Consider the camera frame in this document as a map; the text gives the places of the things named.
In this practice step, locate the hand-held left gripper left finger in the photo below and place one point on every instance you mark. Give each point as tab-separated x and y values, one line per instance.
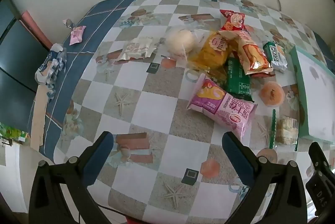
98	158

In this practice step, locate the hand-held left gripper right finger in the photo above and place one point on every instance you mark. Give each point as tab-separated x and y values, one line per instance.
238	158

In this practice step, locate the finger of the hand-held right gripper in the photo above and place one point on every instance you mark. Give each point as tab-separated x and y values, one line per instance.
318	158

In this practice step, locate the clear green-edged cookie packet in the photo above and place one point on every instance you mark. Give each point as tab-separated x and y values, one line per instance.
286	129

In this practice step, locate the pink cake roll packet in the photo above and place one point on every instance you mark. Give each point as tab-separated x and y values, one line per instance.
222	106

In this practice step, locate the teal tray with white inside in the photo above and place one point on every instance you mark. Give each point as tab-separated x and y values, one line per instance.
316	87

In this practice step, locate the orange jelly cup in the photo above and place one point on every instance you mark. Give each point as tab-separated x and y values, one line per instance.
272	93

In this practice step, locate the dark green snack packet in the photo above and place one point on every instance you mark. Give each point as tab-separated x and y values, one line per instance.
238	80

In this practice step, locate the long orange snack packet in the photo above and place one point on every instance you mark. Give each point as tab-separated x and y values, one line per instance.
255	57

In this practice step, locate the white green cracker packet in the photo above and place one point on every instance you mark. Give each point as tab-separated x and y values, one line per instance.
276	56

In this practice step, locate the yellow snack bag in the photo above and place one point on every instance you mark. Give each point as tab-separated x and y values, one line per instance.
212	52

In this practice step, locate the dark red silver snack packet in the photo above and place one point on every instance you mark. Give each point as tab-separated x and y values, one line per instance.
136	48

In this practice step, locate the round bun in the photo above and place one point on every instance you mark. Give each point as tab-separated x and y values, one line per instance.
180	42

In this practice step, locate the large red snack bag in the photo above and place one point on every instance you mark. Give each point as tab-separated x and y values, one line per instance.
234	21

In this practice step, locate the checkered printed tablecloth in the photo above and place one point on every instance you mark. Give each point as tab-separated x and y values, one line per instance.
157	121

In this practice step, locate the crumpled blue white packaging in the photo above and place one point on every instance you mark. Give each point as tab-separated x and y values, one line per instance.
51	69

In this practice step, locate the small pink candy packet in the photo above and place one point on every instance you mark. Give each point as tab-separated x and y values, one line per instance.
77	35

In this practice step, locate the dark cabinet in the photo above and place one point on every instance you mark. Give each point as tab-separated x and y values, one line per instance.
15	56

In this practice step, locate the small silver wrapper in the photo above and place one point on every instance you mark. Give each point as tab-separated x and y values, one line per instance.
67	22

